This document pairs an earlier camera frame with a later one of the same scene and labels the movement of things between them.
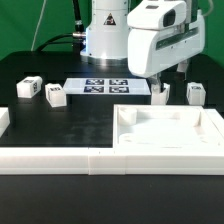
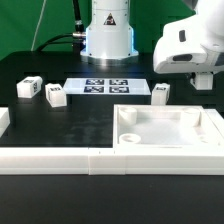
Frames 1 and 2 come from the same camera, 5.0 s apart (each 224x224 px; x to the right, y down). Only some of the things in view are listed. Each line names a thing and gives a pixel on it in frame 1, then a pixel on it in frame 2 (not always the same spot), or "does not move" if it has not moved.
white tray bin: x=166 y=126 does not move
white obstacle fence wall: x=104 y=161 does not move
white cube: x=195 y=93 → x=202 y=81
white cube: x=55 y=95 does not move
